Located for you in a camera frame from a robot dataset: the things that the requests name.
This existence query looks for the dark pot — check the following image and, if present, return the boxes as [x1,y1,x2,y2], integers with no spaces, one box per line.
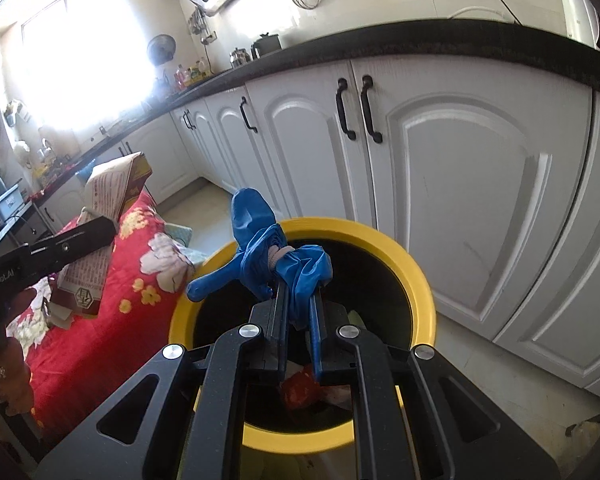
[250,32,282,60]

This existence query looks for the blue wall fan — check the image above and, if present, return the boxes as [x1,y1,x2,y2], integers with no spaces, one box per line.
[147,34,176,67]

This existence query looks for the white kitchen cabinets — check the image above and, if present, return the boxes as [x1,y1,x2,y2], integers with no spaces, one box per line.
[34,54,600,401]

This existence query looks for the steel teapot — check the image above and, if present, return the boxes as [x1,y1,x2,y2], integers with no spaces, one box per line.
[230,48,251,68]

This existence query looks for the black countertop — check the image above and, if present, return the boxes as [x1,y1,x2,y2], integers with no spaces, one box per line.
[26,18,600,206]

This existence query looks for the red floral tablecloth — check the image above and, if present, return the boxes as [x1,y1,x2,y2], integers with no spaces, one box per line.
[15,192,195,443]

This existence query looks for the person left hand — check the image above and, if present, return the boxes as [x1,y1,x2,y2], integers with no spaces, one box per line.
[0,337,34,416]

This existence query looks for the red plastic bag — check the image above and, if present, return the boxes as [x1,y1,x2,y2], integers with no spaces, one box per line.
[280,366,325,411]

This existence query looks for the blue rubber glove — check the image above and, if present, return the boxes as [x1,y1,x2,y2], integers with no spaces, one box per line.
[186,188,332,328]

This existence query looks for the white electric kettle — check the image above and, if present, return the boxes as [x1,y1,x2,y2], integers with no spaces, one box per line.
[562,0,600,50]

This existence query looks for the yellow trash bin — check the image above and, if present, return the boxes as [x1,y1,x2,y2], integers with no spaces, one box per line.
[168,216,438,456]

